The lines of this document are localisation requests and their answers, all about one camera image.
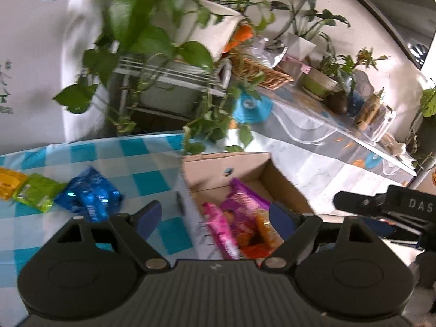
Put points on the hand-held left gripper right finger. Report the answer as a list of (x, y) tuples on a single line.
[(280, 218)]

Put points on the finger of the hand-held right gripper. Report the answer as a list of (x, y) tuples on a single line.
[(357, 202)]

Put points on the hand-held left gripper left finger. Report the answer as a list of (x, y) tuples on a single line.
[(150, 216)]

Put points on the orange red snack packet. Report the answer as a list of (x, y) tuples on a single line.
[(262, 236)]

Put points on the purple snack packet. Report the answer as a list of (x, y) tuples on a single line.
[(243, 197)]

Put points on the pink white snack packet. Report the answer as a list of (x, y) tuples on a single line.
[(218, 228)]

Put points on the cardboard box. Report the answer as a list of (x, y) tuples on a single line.
[(218, 172)]

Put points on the white patterned table cover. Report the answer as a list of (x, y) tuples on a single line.
[(323, 163)]

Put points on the blue checked tablecloth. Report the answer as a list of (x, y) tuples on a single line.
[(146, 156)]

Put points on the blue snack packet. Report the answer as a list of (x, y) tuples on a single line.
[(90, 194)]

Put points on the clear plastic container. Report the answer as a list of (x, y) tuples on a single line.
[(385, 126)]

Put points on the gold bottle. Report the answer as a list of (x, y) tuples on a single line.
[(367, 110)]

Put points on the brown round object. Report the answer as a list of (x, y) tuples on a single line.
[(337, 102)]

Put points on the monstera leaf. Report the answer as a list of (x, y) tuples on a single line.
[(429, 102)]

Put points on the green snack packet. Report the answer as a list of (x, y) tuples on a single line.
[(37, 192)]

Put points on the green plant pot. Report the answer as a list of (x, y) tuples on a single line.
[(318, 83)]

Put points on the small leafy plant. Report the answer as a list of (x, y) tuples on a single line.
[(354, 63)]

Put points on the white metal plant rack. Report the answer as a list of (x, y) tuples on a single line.
[(163, 75)]

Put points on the yellow snack packet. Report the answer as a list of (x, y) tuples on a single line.
[(10, 182)]

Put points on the wicker basket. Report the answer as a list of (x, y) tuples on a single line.
[(255, 73)]

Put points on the clear plastic bag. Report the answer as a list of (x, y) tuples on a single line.
[(269, 51)]

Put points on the small white square pot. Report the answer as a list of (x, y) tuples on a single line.
[(299, 45)]

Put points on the dark screen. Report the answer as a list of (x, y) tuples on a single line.
[(408, 24)]

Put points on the orange plastic bag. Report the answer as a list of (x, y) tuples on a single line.
[(240, 37)]

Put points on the pothos plant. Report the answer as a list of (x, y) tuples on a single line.
[(136, 24)]

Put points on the white plant pot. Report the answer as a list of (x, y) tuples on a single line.
[(207, 30)]

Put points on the tall leafy plant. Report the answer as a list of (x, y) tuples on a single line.
[(306, 10)]

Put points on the large white printed carton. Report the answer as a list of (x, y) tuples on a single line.
[(27, 58)]

